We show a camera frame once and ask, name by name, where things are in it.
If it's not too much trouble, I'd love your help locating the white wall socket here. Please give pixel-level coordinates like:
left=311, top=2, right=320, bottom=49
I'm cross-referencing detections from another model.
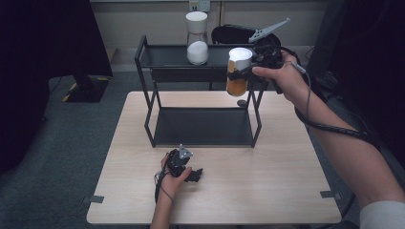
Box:
left=188, top=0, right=212, bottom=13

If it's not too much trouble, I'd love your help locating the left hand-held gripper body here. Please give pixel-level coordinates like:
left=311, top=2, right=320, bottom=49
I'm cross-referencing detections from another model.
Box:
left=165, top=143, right=195, bottom=179

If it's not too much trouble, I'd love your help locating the white-lidded jar of amber powder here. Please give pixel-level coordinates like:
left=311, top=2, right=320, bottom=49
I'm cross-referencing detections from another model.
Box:
left=225, top=47, right=254, bottom=97

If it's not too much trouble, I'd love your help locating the person's white sleeve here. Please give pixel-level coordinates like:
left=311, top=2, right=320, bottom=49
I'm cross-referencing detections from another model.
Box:
left=358, top=199, right=405, bottom=229

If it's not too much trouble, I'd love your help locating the grey tape strip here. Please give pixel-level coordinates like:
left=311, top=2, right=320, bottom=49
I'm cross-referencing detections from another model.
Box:
left=82, top=195, right=105, bottom=205
left=319, top=190, right=342, bottom=200

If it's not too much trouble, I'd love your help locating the person's left hand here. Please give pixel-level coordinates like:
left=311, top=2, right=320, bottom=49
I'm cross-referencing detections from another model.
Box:
left=157, top=153, right=193, bottom=205

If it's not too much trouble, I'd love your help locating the dark curtain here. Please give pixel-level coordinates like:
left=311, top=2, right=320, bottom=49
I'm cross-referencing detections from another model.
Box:
left=0, top=0, right=115, bottom=176
left=328, top=0, right=405, bottom=166

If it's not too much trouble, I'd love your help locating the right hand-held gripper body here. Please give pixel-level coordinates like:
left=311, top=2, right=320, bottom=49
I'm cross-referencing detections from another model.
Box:
left=247, top=17, right=291, bottom=70

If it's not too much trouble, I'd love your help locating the white-lidded jar of white powder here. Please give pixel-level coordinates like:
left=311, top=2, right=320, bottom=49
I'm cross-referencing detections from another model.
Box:
left=185, top=10, right=210, bottom=67

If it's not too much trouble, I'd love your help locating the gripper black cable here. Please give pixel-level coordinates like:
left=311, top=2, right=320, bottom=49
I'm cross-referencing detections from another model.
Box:
left=154, top=171, right=176, bottom=205
left=289, top=47, right=373, bottom=143

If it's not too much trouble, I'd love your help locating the black chair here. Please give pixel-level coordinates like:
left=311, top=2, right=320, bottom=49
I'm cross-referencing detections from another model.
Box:
left=210, top=23, right=282, bottom=92

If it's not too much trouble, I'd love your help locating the black metal two-tier rack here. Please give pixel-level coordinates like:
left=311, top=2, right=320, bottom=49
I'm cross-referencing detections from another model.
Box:
left=134, top=33, right=277, bottom=149

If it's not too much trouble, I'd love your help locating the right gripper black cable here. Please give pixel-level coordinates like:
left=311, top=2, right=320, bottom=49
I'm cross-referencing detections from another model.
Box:
left=289, top=47, right=373, bottom=143

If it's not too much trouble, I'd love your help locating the black stand base with tape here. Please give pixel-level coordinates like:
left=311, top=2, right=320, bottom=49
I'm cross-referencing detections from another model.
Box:
left=61, top=74, right=113, bottom=103

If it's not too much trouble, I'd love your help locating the person's right hand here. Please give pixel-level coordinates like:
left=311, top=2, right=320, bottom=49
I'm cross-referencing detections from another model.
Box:
left=251, top=52, right=309, bottom=105

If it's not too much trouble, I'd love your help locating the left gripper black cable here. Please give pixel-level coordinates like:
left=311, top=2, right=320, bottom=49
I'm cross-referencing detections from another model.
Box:
left=154, top=171, right=176, bottom=205

